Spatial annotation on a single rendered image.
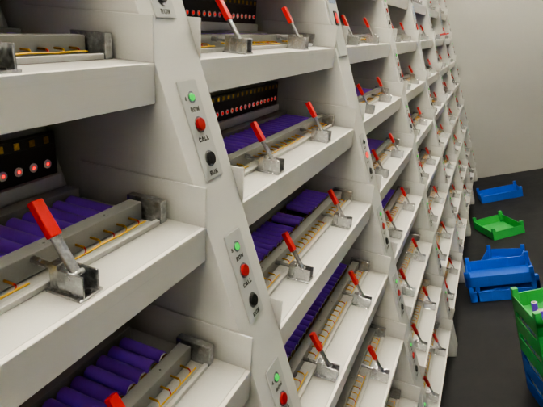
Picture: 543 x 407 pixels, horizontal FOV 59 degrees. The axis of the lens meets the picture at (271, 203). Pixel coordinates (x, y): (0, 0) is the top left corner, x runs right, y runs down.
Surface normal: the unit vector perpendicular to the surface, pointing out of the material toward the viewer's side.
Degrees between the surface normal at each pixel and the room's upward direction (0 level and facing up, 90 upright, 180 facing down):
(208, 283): 90
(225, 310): 90
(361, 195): 90
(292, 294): 21
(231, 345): 90
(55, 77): 111
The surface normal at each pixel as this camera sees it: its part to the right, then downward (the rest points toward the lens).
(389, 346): 0.07, -0.93
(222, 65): 0.91, 0.20
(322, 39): -0.40, 0.30
